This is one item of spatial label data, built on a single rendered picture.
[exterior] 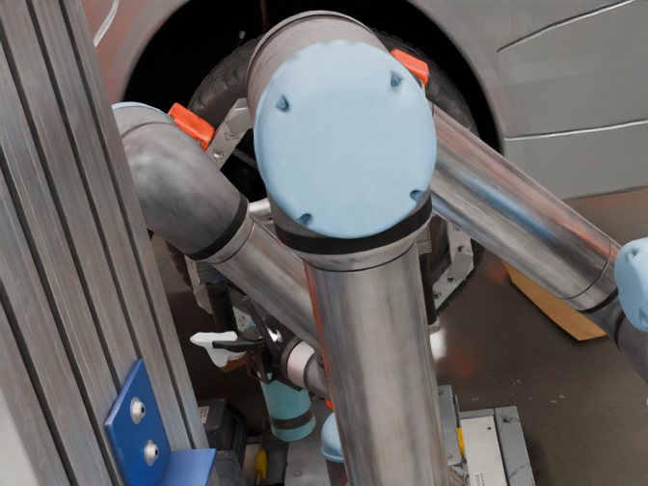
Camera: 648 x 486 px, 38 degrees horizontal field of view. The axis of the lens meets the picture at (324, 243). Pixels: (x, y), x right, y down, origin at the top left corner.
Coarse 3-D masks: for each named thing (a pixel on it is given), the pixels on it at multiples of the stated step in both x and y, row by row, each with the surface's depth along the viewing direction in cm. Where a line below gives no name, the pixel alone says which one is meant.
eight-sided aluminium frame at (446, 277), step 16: (240, 112) 166; (224, 128) 168; (240, 128) 167; (224, 144) 169; (224, 160) 170; (448, 224) 175; (448, 240) 177; (464, 240) 176; (448, 256) 182; (464, 256) 178; (192, 272) 181; (432, 272) 185; (448, 272) 180; (464, 272) 179; (448, 288) 181; (208, 304) 184; (240, 304) 189; (240, 320) 187
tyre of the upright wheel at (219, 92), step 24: (240, 48) 189; (408, 48) 186; (216, 72) 185; (240, 72) 172; (432, 72) 181; (192, 96) 195; (216, 96) 174; (240, 96) 174; (432, 96) 172; (456, 96) 183; (216, 120) 176; (456, 120) 175; (192, 288) 193; (456, 288) 191
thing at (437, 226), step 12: (240, 156) 181; (252, 156) 182; (264, 216) 187; (432, 228) 198; (444, 228) 186; (432, 240) 194; (444, 240) 186; (432, 252) 191; (444, 252) 187; (432, 264) 189
